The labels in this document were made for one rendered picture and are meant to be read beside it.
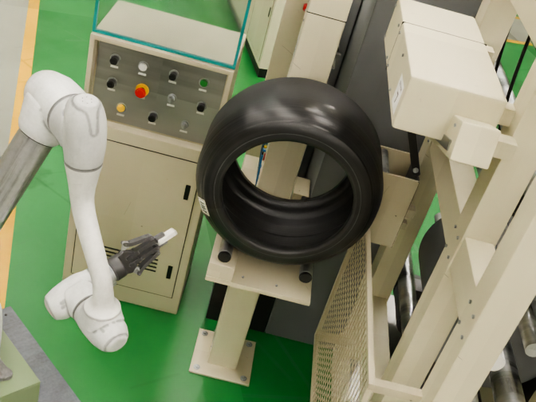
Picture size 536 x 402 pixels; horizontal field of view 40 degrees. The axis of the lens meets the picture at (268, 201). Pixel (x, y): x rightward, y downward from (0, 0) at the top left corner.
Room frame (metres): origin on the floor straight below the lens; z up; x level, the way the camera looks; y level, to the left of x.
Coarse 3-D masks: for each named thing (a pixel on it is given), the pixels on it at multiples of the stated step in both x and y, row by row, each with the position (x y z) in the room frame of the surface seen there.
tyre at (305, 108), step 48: (240, 96) 2.13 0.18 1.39; (288, 96) 2.05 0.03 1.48; (336, 96) 2.14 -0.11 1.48; (240, 144) 1.94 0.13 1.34; (336, 144) 1.96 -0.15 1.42; (240, 192) 2.22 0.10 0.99; (336, 192) 2.25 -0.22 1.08; (240, 240) 1.94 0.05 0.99; (288, 240) 2.12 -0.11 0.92; (336, 240) 1.96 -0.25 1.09
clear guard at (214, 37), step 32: (96, 0) 2.55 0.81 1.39; (128, 0) 2.56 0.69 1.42; (160, 0) 2.57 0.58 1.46; (192, 0) 2.57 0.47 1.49; (224, 0) 2.58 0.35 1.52; (96, 32) 2.55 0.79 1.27; (128, 32) 2.56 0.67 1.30; (160, 32) 2.57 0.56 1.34; (192, 32) 2.57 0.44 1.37; (224, 32) 2.58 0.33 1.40; (224, 64) 2.58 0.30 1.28
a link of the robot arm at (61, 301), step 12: (72, 276) 1.63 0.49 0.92; (84, 276) 1.63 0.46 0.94; (60, 288) 1.58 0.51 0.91; (72, 288) 1.58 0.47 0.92; (84, 288) 1.58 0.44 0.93; (48, 300) 1.54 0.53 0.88; (60, 300) 1.54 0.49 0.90; (72, 300) 1.55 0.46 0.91; (84, 300) 1.55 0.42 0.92; (60, 312) 1.53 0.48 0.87; (72, 312) 1.53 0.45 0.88
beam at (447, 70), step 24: (408, 0) 2.30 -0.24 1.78; (408, 24) 2.08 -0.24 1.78; (432, 24) 2.14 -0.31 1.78; (456, 24) 2.21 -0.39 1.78; (408, 48) 1.90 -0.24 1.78; (432, 48) 1.95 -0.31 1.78; (456, 48) 2.00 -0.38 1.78; (480, 48) 2.06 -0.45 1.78; (408, 72) 1.76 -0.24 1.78; (432, 72) 1.78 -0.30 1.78; (456, 72) 1.82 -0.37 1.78; (480, 72) 1.87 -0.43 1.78; (408, 96) 1.71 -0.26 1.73; (432, 96) 1.72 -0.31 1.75; (456, 96) 1.72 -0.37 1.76; (480, 96) 1.73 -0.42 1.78; (504, 96) 1.76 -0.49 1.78; (408, 120) 1.72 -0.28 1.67; (432, 120) 1.72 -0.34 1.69; (480, 120) 1.73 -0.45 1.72
